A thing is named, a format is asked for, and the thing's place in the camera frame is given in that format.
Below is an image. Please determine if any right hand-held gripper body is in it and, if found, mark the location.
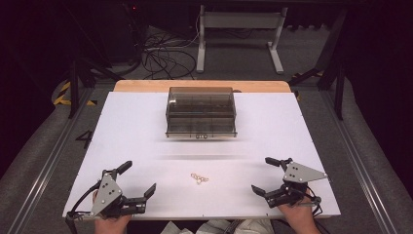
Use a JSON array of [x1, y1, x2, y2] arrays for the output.
[[264, 157, 329, 210]]

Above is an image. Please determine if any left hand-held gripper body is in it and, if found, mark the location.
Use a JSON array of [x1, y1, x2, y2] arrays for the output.
[[90, 169, 147, 218]]

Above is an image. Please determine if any person's left hand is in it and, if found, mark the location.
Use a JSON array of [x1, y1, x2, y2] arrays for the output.
[[92, 190, 132, 234]]

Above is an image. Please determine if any person's right hand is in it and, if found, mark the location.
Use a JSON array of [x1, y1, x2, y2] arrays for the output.
[[277, 194, 321, 234]]

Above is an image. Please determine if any small beige trinket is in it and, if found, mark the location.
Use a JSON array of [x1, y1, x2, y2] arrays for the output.
[[190, 173, 210, 185]]

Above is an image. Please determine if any person's light clothing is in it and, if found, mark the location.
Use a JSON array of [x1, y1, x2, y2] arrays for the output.
[[160, 218, 276, 234]]

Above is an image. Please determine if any white table cover sheet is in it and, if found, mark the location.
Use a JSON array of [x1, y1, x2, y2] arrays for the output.
[[62, 91, 342, 220]]

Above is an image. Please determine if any wooden table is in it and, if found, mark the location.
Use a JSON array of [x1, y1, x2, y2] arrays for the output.
[[113, 79, 292, 94]]

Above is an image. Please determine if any clear smoky plastic drawer box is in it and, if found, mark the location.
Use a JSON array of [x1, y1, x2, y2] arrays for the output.
[[165, 86, 239, 140]]

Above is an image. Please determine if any black metal stand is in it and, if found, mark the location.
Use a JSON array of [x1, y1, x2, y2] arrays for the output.
[[66, 58, 127, 120], [287, 58, 347, 122]]

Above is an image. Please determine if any yellow black hazard tape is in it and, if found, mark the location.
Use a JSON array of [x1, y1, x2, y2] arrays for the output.
[[53, 80, 98, 107]]

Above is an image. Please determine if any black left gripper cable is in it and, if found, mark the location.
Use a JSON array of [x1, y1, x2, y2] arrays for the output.
[[65, 180, 102, 234]]

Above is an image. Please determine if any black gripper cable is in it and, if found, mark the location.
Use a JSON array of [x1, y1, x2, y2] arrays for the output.
[[304, 185, 329, 234], [65, 180, 102, 234]]

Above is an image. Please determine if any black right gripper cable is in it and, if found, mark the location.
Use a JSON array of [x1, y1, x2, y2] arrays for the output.
[[304, 185, 329, 234]]

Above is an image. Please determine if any aluminium floor rail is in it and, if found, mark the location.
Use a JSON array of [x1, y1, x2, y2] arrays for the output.
[[319, 89, 398, 234], [6, 86, 98, 234]]

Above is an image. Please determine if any tangle of black floor cables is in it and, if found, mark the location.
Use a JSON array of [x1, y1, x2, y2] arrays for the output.
[[140, 14, 201, 81]]

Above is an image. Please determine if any white metal table frame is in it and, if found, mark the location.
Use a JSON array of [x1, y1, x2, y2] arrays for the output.
[[195, 4, 289, 75]]

